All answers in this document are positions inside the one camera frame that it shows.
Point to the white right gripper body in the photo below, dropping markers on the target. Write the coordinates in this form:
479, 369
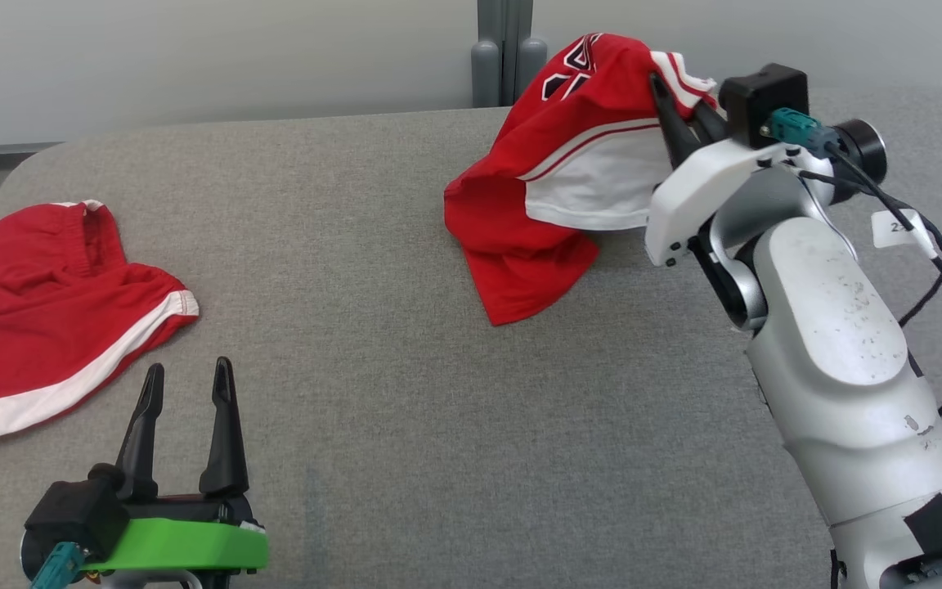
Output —
708, 184

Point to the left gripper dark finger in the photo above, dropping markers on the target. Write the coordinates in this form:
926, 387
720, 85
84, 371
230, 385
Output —
142, 442
226, 450

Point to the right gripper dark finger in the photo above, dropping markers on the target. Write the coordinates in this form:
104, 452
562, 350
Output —
710, 124
674, 131

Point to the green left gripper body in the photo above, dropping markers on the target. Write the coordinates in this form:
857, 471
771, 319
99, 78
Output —
185, 546

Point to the red jersey with white stripes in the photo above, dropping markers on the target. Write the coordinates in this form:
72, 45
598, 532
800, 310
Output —
520, 245

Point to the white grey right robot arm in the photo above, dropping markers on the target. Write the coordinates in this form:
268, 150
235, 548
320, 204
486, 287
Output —
839, 327

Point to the red shorts with white stripe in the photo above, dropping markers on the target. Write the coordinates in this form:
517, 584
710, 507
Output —
46, 327

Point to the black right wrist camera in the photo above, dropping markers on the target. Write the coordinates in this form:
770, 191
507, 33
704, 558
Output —
765, 94

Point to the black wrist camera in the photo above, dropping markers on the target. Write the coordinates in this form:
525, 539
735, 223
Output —
70, 515
765, 94

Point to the teal right camera connector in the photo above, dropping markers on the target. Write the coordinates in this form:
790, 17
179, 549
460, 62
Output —
794, 127

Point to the teal camera connector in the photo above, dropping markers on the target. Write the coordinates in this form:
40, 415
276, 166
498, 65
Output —
794, 127
62, 568

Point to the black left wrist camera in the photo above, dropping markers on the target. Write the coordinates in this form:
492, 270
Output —
70, 515

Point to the teal left camera connector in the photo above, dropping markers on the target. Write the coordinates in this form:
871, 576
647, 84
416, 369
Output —
62, 568

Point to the grey metal frame post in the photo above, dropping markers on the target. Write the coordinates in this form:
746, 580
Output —
508, 49

